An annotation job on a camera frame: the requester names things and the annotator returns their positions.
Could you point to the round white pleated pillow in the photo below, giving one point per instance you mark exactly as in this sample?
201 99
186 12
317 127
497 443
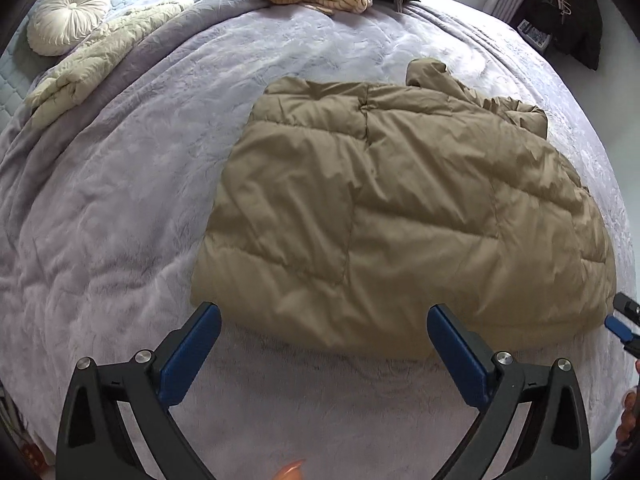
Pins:
67 12

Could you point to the black hanging coat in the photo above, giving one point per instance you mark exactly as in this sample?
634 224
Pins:
565 5

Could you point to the khaki puffer jacket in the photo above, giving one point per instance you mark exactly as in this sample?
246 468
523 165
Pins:
375 235

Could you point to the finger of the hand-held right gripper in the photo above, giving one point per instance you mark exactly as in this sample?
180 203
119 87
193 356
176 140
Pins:
619 327
627 304

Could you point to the cream quilted folded jacket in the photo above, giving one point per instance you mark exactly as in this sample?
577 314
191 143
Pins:
90 60

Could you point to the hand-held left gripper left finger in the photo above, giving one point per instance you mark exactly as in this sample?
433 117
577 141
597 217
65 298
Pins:
192 350

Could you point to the lavender plush blanket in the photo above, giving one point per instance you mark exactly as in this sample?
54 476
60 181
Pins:
125 185

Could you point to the patterned hanging bag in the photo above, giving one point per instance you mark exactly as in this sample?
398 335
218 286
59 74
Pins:
534 35

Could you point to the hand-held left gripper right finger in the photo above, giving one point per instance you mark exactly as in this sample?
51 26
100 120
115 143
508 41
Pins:
455 350

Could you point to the light blue quilted headboard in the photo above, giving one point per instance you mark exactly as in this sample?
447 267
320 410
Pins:
12 80

